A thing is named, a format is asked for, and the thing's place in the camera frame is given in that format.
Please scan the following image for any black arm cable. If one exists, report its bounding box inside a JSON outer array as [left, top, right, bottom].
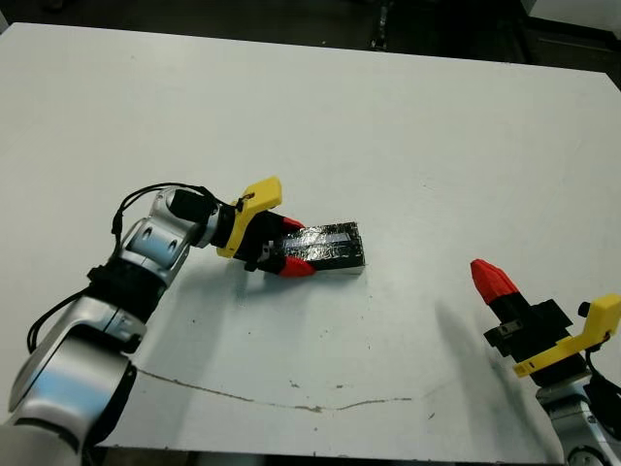
[[581, 339, 621, 407], [26, 182, 222, 355]]

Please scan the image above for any dark metal stand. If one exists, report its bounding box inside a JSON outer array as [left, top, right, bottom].
[[371, 0, 395, 50]]

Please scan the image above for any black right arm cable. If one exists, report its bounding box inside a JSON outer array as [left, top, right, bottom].
[[581, 339, 621, 407]]

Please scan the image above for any white-lined camera box base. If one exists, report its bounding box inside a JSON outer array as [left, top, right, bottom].
[[312, 265, 367, 280]]

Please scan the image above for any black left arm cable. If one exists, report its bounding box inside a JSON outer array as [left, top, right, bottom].
[[26, 182, 222, 355]]

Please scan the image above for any black glossy box lid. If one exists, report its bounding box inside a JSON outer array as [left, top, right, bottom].
[[278, 219, 366, 273]]

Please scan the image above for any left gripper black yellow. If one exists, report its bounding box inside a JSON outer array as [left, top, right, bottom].
[[215, 175, 319, 280]]

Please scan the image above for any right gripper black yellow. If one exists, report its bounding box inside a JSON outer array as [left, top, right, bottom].
[[470, 259, 621, 389]]

